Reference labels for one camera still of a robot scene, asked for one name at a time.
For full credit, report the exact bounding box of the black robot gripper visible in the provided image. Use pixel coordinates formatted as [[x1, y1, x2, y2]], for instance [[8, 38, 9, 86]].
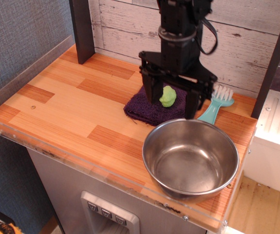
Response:
[[138, 39, 218, 119]]

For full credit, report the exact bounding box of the silver metal bowl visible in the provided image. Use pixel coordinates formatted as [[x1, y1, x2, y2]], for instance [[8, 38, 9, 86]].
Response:
[[142, 119, 240, 203]]

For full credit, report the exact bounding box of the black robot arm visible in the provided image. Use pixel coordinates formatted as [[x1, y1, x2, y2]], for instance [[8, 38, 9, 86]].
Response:
[[139, 0, 217, 119]]

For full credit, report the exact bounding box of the purple folded cloth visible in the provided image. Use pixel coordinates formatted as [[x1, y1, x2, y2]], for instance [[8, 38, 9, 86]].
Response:
[[124, 87, 187, 126]]

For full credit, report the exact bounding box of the green toy broccoli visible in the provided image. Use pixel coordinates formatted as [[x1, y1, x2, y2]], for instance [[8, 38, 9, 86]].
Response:
[[159, 86, 177, 108]]

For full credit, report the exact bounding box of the teal scrub brush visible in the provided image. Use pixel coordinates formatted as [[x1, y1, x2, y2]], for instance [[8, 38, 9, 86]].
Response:
[[197, 84, 234, 124]]

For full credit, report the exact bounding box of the white toy sink unit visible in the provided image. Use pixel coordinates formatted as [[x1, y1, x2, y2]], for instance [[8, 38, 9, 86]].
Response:
[[243, 90, 280, 191]]

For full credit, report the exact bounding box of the clear acrylic edge guard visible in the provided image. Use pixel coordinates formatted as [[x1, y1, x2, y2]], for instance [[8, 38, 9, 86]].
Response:
[[0, 112, 231, 233]]

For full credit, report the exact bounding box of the grey toy fridge cabinet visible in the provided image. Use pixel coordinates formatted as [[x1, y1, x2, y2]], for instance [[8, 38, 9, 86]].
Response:
[[28, 150, 206, 234]]

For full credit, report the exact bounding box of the silver dispenser button panel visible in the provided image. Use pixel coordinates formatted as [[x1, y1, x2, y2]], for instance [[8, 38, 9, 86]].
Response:
[[81, 191, 140, 234]]

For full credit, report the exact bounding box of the orange object bottom left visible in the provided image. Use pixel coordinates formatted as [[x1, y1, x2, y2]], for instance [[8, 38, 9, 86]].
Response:
[[0, 215, 21, 234]]

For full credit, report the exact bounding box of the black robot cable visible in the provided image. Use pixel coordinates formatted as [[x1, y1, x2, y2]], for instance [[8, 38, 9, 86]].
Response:
[[195, 17, 219, 55]]

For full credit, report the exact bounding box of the dark left shelf post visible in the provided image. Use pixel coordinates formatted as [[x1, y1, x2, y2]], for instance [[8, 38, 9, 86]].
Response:
[[69, 0, 95, 64]]

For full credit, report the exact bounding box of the dark shelf post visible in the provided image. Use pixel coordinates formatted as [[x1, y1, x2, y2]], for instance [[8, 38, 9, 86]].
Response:
[[251, 34, 280, 119], [69, 0, 95, 64]]

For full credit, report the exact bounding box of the dark right shelf post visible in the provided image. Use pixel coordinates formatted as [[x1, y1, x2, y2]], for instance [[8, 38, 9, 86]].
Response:
[[251, 34, 280, 119]]

